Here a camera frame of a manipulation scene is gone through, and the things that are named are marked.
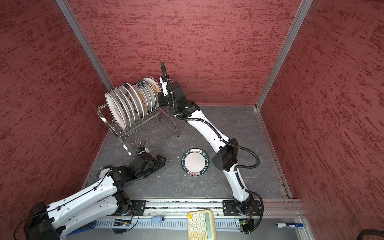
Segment blue black tool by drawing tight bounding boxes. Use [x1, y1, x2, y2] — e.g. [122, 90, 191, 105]
[69, 221, 97, 236]

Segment orange patterned white plate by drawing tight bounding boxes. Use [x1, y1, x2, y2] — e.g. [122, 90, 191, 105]
[142, 77, 162, 108]

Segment blue white marker pen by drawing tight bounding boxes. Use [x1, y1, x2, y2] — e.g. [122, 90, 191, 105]
[276, 223, 304, 229]

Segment stainless steel dish rack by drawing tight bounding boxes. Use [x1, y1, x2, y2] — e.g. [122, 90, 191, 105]
[92, 104, 180, 157]

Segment aluminium rail frame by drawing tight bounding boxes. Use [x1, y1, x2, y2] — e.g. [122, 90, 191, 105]
[49, 197, 316, 240]

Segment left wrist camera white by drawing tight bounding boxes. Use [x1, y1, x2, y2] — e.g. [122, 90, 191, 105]
[137, 146, 149, 154]

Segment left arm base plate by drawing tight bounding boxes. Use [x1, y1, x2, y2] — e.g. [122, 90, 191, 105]
[119, 200, 147, 216]

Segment left small circuit board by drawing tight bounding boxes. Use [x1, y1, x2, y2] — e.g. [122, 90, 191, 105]
[113, 219, 132, 227]

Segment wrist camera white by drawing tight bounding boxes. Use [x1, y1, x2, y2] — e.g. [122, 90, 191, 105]
[159, 77, 170, 97]
[137, 146, 149, 154]

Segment light blue eraser block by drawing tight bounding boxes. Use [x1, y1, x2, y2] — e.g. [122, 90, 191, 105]
[151, 216, 164, 223]

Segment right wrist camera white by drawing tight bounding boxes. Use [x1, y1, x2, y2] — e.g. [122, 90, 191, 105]
[159, 77, 170, 97]

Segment corner aluminium post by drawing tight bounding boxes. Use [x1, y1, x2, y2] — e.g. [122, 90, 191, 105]
[256, 0, 313, 111]
[56, 0, 114, 92]

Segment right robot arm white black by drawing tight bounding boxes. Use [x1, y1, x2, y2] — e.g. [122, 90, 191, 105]
[159, 77, 260, 216]

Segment black corrugated cable conduit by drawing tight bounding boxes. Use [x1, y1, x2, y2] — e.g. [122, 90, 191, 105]
[160, 62, 265, 232]

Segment small circuit board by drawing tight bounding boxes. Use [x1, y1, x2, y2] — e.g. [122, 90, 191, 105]
[239, 219, 255, 234]
[113, 219, 132, 227]

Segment right corner aluminium post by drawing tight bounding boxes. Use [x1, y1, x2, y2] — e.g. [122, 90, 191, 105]
[256, 0, 313, 111]

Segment white plate in rack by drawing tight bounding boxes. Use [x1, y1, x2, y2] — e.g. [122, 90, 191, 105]
[120, 83, 144, 122]

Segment left corner aluminium post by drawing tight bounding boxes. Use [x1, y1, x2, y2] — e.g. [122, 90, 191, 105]
[56, 0, 114, 92]

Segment green rimmed plate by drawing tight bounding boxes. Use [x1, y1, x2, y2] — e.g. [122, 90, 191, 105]
[181, 148, 211, 177]

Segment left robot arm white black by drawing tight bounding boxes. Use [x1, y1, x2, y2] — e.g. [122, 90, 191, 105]
[24, 152, 167, 240]

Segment front white plate red pattern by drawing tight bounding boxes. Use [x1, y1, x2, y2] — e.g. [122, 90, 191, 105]
[105, 92, 127, 130]

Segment yellow calculator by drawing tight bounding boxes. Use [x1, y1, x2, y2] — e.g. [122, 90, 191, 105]
[187, 210, 217, 240]

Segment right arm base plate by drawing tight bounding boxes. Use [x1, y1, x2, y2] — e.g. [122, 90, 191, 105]
[222, 200, 262, 217]

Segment right small circuit board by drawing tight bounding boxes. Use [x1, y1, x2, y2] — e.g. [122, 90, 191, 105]
[239, 219, 255, 234]

